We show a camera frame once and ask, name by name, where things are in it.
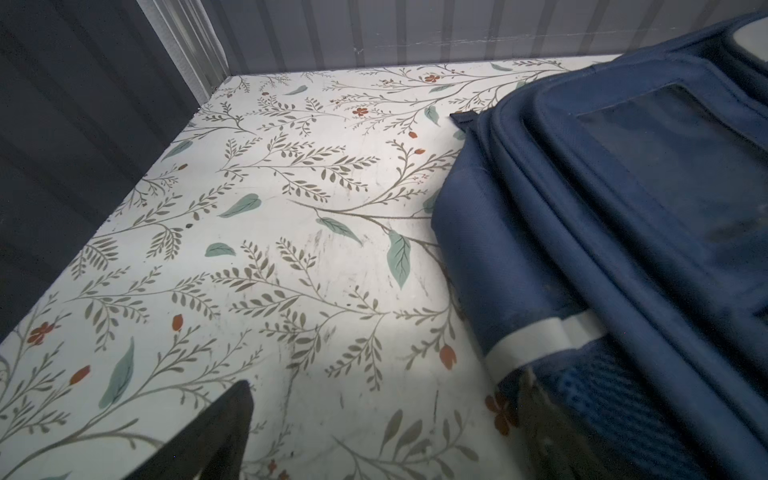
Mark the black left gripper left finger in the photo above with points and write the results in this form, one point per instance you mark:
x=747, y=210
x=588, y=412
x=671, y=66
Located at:
x=210, y=447

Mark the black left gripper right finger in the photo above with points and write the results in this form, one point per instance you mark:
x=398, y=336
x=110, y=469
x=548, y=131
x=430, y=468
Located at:
x=559, y=446

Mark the navy blue student backpack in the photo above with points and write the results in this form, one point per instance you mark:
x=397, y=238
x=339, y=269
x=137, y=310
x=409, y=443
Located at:
x=607, y=228

